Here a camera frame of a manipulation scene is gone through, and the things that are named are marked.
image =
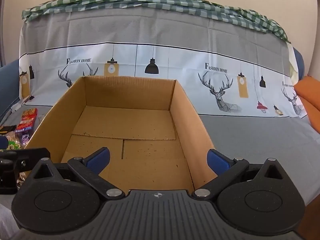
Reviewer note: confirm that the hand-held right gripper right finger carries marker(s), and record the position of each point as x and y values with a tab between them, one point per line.
217	161

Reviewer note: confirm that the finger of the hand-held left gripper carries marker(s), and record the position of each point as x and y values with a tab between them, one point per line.
30	153

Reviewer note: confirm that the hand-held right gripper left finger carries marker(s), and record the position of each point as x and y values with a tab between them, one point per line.
98	159

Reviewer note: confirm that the brown cardboard box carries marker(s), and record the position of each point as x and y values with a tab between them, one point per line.
140	120

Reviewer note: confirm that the purple snack packet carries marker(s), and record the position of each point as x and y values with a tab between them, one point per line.
25	138

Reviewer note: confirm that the green snack packet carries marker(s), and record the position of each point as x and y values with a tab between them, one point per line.
13	145

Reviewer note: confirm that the clear bread packet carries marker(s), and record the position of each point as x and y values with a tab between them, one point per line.
11	136

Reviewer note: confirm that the black snack packet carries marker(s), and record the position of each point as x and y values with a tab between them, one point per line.
7	129

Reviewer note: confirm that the red snack packet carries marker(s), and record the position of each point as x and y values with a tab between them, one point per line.
27	120

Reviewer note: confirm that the orange cushion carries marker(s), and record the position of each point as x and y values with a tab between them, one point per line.
310	97

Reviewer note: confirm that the deer print sofa cover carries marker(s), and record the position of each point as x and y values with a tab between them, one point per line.
162	30

